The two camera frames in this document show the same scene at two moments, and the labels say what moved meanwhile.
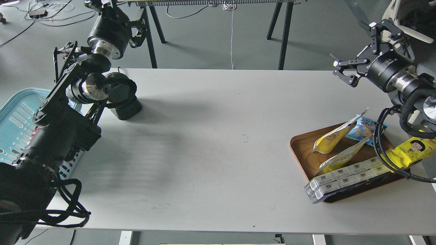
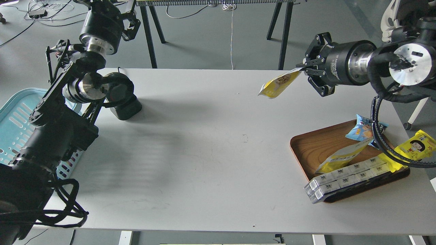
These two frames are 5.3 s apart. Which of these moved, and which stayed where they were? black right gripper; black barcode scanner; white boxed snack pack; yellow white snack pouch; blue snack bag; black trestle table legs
Moved: yellow white snack pouch; black right gripper
Stayed: black barcode scanner; blue snack bag; white boxed snack pack; black trestle table legs
